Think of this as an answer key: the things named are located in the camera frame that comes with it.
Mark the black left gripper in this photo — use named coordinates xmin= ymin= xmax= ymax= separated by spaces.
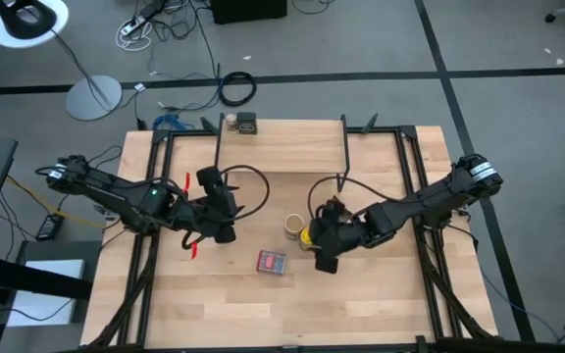
xmin=179 ymin=165 xmax=242 ymax=245

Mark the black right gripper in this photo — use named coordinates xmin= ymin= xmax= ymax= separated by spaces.
xmin=306 ymin=195 xmax=365 ymax=276

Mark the yellow-lid spice jar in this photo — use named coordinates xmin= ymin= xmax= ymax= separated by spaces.
xmin=299 ymin=228 xmax=316 ymax=252

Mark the brown-lid furikake jar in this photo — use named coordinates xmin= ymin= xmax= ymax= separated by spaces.
xmin=283 ymin=213 xmax=306 ymax=241

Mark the black spice tin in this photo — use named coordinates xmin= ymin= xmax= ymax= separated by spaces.
xmin=236 ymin=111 xmax=258 ymax=136

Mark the red-lid spice container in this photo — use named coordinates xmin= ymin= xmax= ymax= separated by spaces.
xmin=255 ymin=249 xmax=288 ymax=277

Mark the grey round floor stand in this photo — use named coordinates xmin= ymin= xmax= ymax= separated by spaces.
xmin=49 ymin=26 xmax=124 ymax=122

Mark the black box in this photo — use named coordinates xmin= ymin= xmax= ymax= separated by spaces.
xmin=210 ymin=0 xmax=288 ymax=25

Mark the black power adapter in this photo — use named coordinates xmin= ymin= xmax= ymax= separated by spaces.
xmin=35 ymin=213 xmax=66 ymax=242

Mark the white power strip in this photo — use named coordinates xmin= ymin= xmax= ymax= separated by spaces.
xmin=120 ymin=15 xmax=147 ymax=36

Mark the grey cabinet with white panel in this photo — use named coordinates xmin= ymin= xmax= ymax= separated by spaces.
xmin=6 ymin=238 xmax=103 ymax=328

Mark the black beam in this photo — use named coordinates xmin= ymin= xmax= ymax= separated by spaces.
xmin=0 ymin=253 xmax=93 ymax=301

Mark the black stand on white disc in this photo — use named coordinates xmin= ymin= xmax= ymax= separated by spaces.
xmin=0 ymin=0 xmax=71 ymax=49

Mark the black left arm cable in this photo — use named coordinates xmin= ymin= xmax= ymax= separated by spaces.
xmin=181 ymin=164 xmax=272 ymax=251

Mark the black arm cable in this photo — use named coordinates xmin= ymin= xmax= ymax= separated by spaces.
xmin=181 ymin=164 xmax=272 ymax=251
xmin=306 ymin=175 xmax=440 ymax=222

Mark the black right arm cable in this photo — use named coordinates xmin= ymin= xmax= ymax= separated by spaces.
xmin=306 ymin=175 xmax=440 ymax=222

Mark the blue cable bundle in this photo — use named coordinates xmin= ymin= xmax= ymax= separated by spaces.
xmin=152 ymin=113 xmax=183 ymax=131

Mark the coiled black cable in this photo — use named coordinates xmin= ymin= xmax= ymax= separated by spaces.
xmin=217 ymin=71 xmax=258 ymax=108

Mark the black aluminium table frame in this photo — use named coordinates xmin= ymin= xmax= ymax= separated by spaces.
xmin=85 ymin=115 xmax=499 ymax=353

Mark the white coiled cable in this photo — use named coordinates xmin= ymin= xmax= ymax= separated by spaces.
xmin=115 ymin=22 xmax=154 ymax=53

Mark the thin blue cable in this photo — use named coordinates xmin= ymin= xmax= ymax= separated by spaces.
xmin=478 ymin=269 xmax=563 ymax=342

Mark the yellow cable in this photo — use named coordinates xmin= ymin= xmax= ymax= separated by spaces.
xmin=6 ymin=175 xmax=105 ymax=230

